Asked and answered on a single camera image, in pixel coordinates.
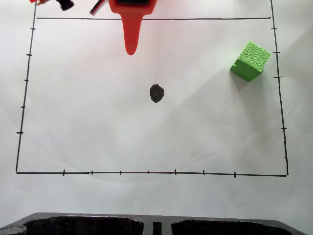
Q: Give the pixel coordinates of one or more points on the green textured cube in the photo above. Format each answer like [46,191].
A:
[249,62]

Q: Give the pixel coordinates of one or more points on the black dot mark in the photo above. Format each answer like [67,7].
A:
[156,93]

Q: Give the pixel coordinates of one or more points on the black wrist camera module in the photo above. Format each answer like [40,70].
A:
[66,4]

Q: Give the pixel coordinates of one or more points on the orange camera mount bracket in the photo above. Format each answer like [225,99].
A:
[40,1]

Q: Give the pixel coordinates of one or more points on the white sheet with drawn frame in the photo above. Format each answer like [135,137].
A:
[97,122]

